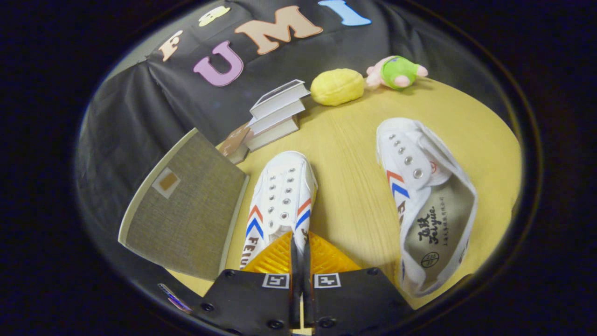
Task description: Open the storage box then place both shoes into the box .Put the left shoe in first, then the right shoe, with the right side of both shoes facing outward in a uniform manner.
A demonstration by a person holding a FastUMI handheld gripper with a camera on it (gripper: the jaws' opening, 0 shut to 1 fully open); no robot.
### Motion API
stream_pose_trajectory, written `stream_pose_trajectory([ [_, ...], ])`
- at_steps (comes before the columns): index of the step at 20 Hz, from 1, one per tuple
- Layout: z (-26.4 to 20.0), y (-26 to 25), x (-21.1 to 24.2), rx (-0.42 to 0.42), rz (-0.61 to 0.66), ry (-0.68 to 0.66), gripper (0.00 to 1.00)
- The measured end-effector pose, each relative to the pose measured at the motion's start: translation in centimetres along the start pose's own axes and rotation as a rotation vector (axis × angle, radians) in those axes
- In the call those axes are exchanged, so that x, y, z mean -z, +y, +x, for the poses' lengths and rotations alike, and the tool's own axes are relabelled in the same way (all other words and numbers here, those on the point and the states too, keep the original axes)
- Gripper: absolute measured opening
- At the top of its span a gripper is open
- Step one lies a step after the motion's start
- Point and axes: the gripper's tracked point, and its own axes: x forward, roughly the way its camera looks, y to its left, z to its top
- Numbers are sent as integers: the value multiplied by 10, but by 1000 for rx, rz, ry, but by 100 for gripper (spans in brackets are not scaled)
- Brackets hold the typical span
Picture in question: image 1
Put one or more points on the black backdrop cloth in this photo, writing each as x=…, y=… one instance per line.
x=140, y=107

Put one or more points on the white book with dark cover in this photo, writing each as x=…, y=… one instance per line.
x=280, y=99

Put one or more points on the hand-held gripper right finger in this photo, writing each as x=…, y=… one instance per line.
x=307, y=289

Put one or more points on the small brown book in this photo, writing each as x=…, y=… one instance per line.
x=234, y=142

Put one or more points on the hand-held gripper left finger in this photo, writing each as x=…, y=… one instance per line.
x=295, y=289

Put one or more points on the white canvas shoe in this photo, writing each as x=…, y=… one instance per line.
x=284, y=186
x=410, y=163

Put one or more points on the yellow plush ball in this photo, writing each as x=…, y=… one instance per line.
x=336, y=87

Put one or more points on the green and pink plush toy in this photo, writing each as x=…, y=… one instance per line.
x=396, y=72

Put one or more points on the grey fabric storage box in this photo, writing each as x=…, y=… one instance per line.
x=191, y=214

